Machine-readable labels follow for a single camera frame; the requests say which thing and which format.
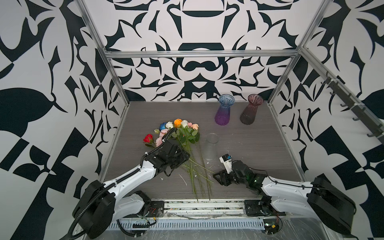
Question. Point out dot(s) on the purple blue glass vase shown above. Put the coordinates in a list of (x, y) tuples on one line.
[(223, 114)]

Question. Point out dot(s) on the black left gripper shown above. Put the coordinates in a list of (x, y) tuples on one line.
[(183, 157)]

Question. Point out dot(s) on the cream artificial rose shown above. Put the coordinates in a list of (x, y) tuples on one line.
[(184, 123)]

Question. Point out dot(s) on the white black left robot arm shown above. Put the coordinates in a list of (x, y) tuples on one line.
[(103, 203)]

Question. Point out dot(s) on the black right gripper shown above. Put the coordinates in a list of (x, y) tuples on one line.
[(222, 174)]

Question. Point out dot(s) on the white artificial rose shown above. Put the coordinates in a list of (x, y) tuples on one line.
[(169, 125)]

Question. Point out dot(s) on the red artificial rose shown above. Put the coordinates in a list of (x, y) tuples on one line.
[(149, 141)]

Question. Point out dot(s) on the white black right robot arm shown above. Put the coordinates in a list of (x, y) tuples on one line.
[(318, 199)]

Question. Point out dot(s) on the grey wall hook rail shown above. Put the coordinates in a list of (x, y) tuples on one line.
[(361, 111)]

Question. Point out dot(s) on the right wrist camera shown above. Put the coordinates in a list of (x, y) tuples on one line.
[(226, 160)]

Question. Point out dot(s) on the smoky pink glass vase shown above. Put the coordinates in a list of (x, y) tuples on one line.
[(249, 113)]

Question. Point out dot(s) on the clear ribbed glass vase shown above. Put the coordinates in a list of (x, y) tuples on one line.
[(210, 151)]

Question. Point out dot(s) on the aluminium frame crossbar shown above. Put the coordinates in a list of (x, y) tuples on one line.
[(201, 53)]

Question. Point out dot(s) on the white slotted cable duct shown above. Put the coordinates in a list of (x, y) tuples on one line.
[(199, 224)]

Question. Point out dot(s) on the orange artificial rose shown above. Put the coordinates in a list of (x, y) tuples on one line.
[(178, 123)]

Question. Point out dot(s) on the blue artificial rose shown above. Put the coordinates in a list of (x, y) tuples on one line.
[(162, 126)]

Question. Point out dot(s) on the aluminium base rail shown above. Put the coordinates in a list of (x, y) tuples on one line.
[(204, 207)]

